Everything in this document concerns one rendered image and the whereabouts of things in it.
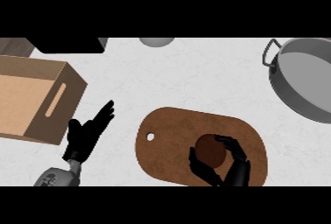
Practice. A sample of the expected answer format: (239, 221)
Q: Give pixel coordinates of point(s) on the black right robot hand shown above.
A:
(235, 172)

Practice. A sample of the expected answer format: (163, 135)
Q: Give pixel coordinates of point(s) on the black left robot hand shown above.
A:
(87, 131)

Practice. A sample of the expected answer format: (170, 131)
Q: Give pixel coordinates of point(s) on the brown cupcake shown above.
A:
(208, 150)

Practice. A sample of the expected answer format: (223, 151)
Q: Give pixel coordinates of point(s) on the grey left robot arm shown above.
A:
(59, 176)

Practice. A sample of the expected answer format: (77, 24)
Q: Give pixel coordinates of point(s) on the brown wooden cutting board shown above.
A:
(172, 140)

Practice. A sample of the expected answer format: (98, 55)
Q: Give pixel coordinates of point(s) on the grey metal pot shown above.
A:
(302, 78)

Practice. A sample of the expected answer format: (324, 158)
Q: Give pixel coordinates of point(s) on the tan wooden crate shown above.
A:
(30, 96)

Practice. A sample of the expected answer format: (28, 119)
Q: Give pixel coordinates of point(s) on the black appliance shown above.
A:
(68, 45)

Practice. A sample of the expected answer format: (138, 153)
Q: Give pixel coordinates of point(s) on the brown wooden block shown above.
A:
(15, 46)

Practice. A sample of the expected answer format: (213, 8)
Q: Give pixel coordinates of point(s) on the grey round object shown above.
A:
(157, 41)

